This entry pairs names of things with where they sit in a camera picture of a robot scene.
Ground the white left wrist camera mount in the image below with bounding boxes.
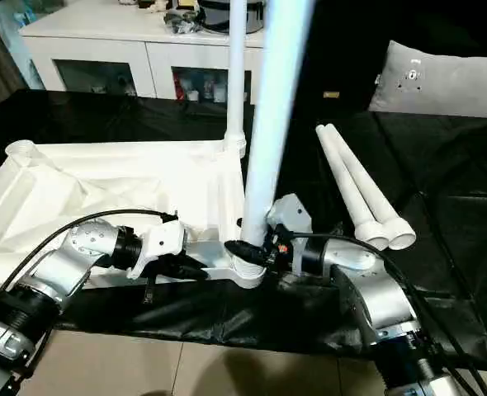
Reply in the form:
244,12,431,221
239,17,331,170
135,218,188,279

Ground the white plastic table top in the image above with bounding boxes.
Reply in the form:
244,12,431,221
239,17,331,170
0,139,271,292

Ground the dark clutter pile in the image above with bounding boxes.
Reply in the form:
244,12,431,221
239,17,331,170
163,7,203,36

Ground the black work mat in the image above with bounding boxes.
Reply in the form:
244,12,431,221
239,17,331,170
0,87,487,370

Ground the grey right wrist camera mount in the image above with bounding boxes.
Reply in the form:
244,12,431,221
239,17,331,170
264,193,315,250

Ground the white plastic table leg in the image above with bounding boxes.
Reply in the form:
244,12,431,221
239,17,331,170
325,122,418,252
238,0,316,265
314,124,391,252
225,0,250,158

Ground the white cabinet with glass doors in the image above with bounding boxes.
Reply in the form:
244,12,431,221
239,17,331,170
19,0,266,105

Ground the dark grey helmet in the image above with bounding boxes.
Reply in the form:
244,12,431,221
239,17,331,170
201,0,266,35

